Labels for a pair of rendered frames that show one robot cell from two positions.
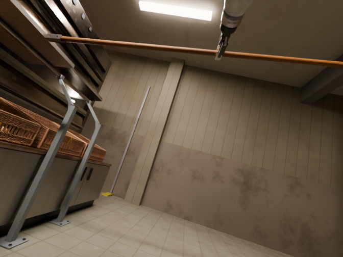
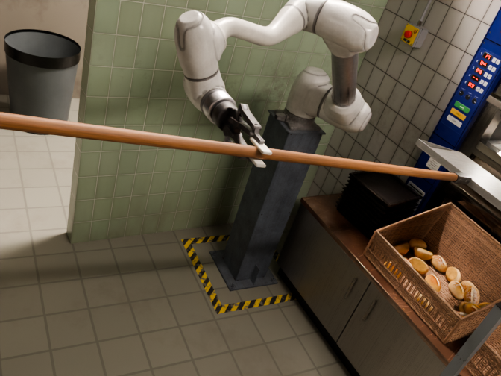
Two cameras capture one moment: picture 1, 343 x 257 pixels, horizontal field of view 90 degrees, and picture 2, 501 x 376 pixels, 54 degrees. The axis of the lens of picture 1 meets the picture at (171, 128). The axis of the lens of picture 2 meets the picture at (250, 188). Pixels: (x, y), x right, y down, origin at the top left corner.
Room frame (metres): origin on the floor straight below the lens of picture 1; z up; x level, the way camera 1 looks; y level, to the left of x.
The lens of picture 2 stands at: (1.59, -0.91, 1.96)
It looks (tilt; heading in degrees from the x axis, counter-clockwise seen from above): 32 degrees down; 135
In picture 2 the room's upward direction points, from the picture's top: 19 degrees clockwise
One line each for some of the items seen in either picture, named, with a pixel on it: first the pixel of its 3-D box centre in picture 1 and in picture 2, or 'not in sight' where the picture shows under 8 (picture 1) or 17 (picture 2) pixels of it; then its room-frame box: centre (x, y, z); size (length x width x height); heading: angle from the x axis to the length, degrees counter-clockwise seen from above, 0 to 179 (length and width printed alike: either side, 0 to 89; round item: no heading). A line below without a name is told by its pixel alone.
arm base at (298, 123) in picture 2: not in sight; (295, 116); (0.08, 0.74, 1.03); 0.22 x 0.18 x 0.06; 81
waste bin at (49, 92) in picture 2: not in sight; (41, 83); (-1.72, 0.11, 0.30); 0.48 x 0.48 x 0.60
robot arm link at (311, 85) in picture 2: not in sight; (310, 91); (0.09, 0.76, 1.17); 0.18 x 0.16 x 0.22; 23
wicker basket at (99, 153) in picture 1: (79, 143); not in sight; (2.13, 1.00, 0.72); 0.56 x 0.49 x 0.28; 175
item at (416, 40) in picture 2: not in sight; (414, 35); (0.05, 1.43, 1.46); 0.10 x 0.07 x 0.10; 175
